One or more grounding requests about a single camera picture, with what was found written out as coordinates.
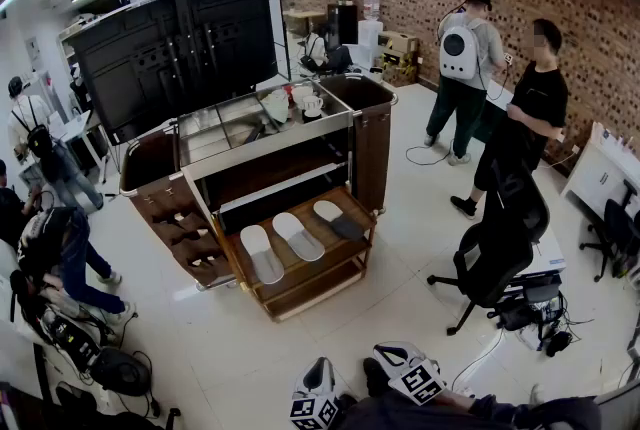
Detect white upright panel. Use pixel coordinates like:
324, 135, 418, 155
266, 0, 292, 80

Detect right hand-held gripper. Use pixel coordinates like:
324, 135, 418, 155
372, 340, 447, 407

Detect black office chair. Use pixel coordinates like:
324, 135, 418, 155
427, 117, 551, 337
578, 178, 640, 283

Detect wooden table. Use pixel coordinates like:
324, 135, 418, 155
282, 9, 327, 37

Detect white water dispenser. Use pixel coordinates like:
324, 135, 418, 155
356, 19, 385, 68

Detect white floor cable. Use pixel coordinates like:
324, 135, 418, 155
451, 327, 506, 392

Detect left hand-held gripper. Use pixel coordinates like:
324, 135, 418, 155
289, 356, 345, 430

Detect black backpack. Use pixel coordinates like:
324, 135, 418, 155
24, 120, 54, 160

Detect person's dark trousers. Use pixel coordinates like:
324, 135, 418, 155
339, 387, 604, 430

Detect black floor cable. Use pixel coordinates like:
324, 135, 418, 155
404, 137, 456, 168

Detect white round-window backpack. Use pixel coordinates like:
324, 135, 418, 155
439, 17, 489, 81

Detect white desk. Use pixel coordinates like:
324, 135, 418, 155
559, 121, 640, 224

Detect cardboard box yellow tape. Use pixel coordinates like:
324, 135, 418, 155
381, 50, 419, 88

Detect brown housekeeping cart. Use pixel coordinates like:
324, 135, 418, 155
118, 72, 400, 292

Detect white table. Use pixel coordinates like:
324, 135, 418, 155
483, 77, 516, 113

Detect black cabinet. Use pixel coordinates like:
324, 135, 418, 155
327, 3, 359, 47

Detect pile of black electronics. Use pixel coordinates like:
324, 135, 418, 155
492, 275, 576, 359

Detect round dark grey device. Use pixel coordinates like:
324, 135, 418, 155
89, 346, 153, 398

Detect white cloth bag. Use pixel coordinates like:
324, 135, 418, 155
259, 89, 291, 124

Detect white flat box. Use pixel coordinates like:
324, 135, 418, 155
517, 225, 568, 277

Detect black equipment with cables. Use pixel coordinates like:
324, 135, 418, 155
37, 302, 116, 372

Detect white cup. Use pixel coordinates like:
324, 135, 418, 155
291, 85, 315, 109
302, 94, 325, 118

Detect black television stand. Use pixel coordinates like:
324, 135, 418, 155
155, 0, 232, 84

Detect large black television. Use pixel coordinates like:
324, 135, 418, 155
69, 0, 280, 146

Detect white slipper dark grey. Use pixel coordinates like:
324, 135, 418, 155
312, 199, 365, 242

